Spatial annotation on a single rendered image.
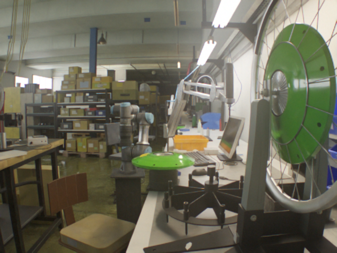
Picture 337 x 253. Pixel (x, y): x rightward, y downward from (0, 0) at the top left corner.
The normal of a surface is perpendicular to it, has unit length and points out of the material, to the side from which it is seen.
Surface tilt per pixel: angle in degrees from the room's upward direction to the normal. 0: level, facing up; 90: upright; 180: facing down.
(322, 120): 99
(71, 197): 90
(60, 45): 90
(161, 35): 90
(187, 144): 94
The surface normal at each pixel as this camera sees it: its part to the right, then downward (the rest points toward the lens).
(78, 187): 0.73, 0.05
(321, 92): -0.90, 0.05
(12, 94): -0.04, 0.08
